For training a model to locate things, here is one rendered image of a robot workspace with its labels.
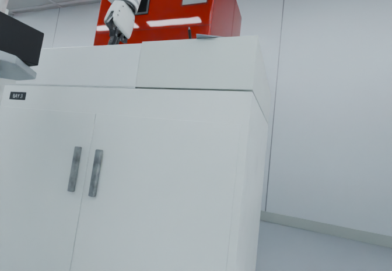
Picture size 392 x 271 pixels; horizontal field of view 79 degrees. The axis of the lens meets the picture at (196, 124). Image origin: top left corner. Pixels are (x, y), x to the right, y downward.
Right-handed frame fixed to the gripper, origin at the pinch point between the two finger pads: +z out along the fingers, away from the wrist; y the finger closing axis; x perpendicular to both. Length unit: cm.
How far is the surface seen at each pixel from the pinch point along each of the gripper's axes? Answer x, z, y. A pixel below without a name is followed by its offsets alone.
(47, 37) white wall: -333, -164, -176
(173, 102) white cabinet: 28.5, 21.1, 0.0
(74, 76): -10.3, 13.8, 1.6
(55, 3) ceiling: -310, -211, -152
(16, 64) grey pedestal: -1.5, 23.8, 23.6
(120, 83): 9.3, 15.9, 1.1
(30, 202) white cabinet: -19, 57, -7
